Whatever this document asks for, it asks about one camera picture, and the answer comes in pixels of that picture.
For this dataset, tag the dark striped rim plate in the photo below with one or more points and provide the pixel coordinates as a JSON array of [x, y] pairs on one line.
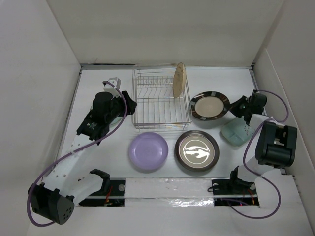
[[209, 105]]

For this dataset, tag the beige wooden plate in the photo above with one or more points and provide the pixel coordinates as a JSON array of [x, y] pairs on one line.
[[179, 80]]

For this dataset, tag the light green rectangular dish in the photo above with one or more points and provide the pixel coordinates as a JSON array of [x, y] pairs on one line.
[[237, 132]]

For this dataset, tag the wire dish rack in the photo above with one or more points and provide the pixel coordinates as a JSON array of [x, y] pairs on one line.
[[157, 107]]

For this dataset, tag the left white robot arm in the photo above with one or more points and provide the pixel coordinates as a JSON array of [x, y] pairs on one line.
[[54, 194]]

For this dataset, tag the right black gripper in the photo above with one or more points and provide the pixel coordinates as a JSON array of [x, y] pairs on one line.
[[234, 107]]

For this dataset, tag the purple plastic plate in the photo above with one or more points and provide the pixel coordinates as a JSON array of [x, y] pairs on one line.
[[148, 151]]

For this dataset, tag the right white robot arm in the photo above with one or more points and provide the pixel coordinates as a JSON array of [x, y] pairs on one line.
[[273, 144]]

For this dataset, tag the brown rim cream bowl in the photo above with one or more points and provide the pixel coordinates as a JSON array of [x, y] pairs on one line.
[[196, 151]]

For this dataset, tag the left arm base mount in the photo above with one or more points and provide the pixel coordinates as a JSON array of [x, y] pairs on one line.
[[112, 195]]

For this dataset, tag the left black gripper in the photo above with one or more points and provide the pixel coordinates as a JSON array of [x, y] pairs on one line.
[[131, 104]]

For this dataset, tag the clear glass plate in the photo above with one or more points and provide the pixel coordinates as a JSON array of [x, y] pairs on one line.
[[115, 120]]

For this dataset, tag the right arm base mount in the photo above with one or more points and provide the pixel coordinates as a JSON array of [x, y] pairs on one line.
[[226, 195]]

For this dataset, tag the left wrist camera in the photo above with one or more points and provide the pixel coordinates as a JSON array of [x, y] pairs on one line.
[[112, 85]]

